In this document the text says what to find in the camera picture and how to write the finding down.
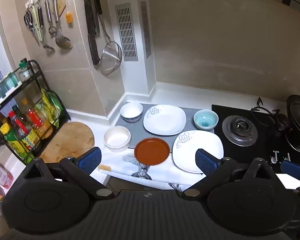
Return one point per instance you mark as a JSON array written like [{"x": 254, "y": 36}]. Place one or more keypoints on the round wooden cutting board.
[{"x": 67, "y": 140}]

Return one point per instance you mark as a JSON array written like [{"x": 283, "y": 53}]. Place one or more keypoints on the red-capped bottle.
[{"x": 18, "y": 126}]

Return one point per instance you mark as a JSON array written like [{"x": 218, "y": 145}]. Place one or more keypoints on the teal bowl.
[{"x": 205, "y": 119}]

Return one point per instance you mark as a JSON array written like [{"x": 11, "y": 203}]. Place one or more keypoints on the light green spatula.
[{"x": 38, "y": 27}]

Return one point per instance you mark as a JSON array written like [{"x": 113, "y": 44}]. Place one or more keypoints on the black pot support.
[{"x": 263, "y": 111}]

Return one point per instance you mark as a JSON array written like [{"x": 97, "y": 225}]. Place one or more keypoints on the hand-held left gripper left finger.
[{"x": 90, "y": 160}]

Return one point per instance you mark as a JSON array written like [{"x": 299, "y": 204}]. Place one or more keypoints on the narrow metal vent grille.
[{"x": 145, "y": 30}]

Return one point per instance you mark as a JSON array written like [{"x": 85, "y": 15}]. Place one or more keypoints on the long black knife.
[{"x": 91, "y": 32}]

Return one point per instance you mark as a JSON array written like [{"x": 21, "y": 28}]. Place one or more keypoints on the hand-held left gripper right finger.
[{"x": 206, "y": 162}]

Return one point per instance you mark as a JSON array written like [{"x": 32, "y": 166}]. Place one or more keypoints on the red-labelled oil bottle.
[{"x": 37, "y": 121}]

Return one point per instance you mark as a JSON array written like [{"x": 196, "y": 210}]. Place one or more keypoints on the black glass gas stove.
[{"x": 262, "y": 150}]

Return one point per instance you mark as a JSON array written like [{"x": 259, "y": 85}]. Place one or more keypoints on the cream white bowl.
[{"x": 117, "y": 138}]

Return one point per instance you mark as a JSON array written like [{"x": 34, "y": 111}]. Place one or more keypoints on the green-capped spice jar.
[{"x": 24, "y": 68}]

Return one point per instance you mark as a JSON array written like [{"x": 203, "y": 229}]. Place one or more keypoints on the wide metal vent grille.
[{"x": 126, "y": 32}]

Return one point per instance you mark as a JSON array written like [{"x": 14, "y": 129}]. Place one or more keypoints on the yellow green snack bag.
[{"x": 50, "y": 105}]

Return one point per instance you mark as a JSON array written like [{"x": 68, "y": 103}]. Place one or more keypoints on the brown round plate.
[{"x": 152, "y": 151}]

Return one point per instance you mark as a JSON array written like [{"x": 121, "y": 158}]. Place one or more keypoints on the steel mesh strainer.
[{"x": 111, "y": 56}]

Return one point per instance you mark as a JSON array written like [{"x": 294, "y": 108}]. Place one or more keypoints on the grey mat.
[{"x": 137, "y": 135}]

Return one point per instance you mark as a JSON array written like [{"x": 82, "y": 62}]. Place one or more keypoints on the round metal gas burner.
[{"x": 240, "y": 130}]

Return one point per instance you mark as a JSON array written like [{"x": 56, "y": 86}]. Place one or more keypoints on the white bowl with blue pattern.
[{"x": 131, "y": 110}]

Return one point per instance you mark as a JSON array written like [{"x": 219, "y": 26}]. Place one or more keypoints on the yellow-capped green bottle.
[{"x": 13, "y": 145}]

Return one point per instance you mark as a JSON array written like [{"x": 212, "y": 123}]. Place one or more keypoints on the white cloth with black print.
[{"x": 120, "y": 163}]

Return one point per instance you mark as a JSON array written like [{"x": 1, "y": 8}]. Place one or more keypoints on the silver stove knob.
[
  {"x": 273, "y": 159},
  {"x": 287, "y": 157}
]

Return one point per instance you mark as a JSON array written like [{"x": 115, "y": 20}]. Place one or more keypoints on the pink-labelled plastic bottle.
[{"x": 1, "y": 171}]

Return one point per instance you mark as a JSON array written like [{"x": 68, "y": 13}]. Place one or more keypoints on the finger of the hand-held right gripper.
[{"x": 293, "y": 169}]

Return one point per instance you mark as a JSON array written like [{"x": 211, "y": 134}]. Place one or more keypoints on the white square flower-print plate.
[
  {"x": 200, "y": 143},
  {"x": 165, "y": 120}
]

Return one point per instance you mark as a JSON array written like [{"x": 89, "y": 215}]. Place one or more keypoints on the steel ladle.
[{"x": 62, "y": 41}]

